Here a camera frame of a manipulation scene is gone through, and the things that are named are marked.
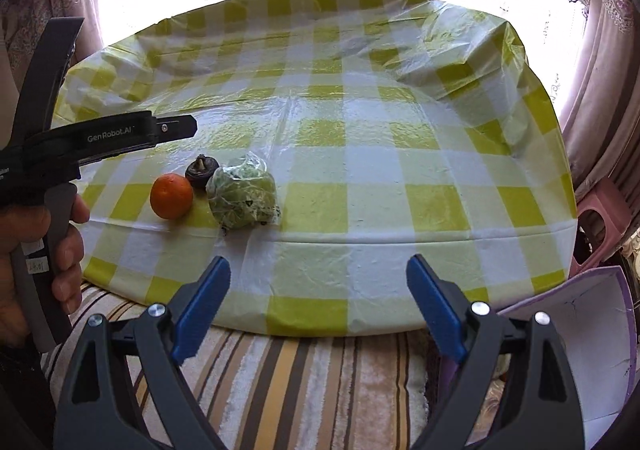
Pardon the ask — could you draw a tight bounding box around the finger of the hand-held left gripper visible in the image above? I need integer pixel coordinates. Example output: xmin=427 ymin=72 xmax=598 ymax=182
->
xmin=150 ymin=114 xmax=197 ymax=141

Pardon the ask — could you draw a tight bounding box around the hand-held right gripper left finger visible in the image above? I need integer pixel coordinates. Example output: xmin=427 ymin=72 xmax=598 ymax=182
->
xmin=52 ymin=256 xmax=261 ymax=450

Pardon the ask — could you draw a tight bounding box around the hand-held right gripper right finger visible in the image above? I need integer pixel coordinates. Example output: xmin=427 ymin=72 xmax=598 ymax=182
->
xmin=406 ymin=254 xmax=586 ymax=450

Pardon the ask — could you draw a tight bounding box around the dark mangosteen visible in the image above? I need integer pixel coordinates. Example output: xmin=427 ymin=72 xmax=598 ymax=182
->
xmin=185 ymin=155 xmax=217 ymax=189

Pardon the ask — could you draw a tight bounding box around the orange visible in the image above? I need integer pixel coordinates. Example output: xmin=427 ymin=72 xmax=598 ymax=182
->
xmin=150 ymin=173 xmax=194 ymax=220

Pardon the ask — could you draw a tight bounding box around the small green fruit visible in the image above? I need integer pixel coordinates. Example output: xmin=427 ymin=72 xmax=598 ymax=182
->
xmin=206 ymin=153 xmax=282 ymax=231

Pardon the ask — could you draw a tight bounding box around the person's left hand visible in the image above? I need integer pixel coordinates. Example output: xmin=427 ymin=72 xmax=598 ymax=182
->
xmin=0 ymin=192 xmax=91 ymax=348

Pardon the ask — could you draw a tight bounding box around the striped towel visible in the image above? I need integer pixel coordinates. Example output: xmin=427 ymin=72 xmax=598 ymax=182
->
xmin=40 ymin=280 xmax=501 ymax=450

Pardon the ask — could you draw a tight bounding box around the purple and white box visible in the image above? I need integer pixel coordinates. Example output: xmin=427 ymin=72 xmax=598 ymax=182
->
xmin=492 ymin=266 xmax=638 ymax=446

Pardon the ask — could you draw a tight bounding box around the yellow checked plastic tablecloth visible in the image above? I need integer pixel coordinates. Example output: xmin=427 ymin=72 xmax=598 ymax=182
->
xmin=54 ymin=0 xmax=580 ymax=338

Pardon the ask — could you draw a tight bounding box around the pink plastic stool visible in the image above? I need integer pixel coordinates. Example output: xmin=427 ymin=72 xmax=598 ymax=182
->
xmin=567 ymin=177 xmax=633 ymax=281

